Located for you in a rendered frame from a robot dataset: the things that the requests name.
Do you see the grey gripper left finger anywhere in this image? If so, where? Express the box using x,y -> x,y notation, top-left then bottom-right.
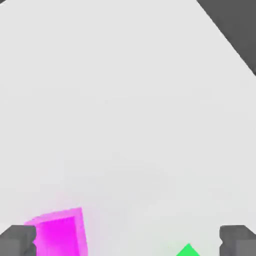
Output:
0,224 -> 38,256

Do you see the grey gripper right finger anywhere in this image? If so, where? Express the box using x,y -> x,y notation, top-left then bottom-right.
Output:
219,224 -> 256,256

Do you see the small green cube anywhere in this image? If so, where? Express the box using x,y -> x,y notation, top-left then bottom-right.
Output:
175,243 -> 201,256

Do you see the large magenta box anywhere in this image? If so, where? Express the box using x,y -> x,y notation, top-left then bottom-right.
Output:
23,207 -> 89,256

